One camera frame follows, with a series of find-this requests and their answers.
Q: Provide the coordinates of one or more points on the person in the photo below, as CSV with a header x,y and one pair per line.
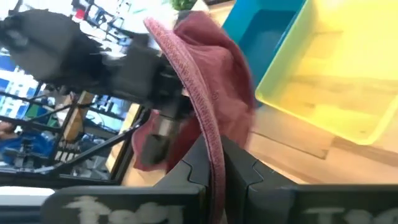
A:
x,y
31,146

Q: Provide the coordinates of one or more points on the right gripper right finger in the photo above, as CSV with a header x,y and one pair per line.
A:
x,y
267,199

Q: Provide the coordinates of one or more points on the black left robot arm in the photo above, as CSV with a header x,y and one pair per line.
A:
x,y
46,46

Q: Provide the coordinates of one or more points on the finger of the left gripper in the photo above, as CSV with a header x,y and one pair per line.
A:
x,y
157,146

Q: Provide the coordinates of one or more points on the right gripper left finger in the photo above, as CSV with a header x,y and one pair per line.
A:
x,y
174,199

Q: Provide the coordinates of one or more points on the black frame strut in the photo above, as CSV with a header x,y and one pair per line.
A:
x,y
93,149

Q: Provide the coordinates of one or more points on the wooden post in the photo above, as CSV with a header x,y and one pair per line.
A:
x,y
76,118

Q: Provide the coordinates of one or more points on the black table frame rail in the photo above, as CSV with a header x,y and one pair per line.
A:
x,y
62,179

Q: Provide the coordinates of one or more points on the dark red baseball cap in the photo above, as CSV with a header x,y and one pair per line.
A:
x,y
224,77

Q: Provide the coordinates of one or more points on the green potted plant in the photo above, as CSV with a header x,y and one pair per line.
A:
x,y
182,3

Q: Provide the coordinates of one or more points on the yellow plastic bin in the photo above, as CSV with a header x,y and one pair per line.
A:
x,y
335,68

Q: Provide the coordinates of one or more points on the blue plastic bin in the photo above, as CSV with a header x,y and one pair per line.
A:
x,y
258,40

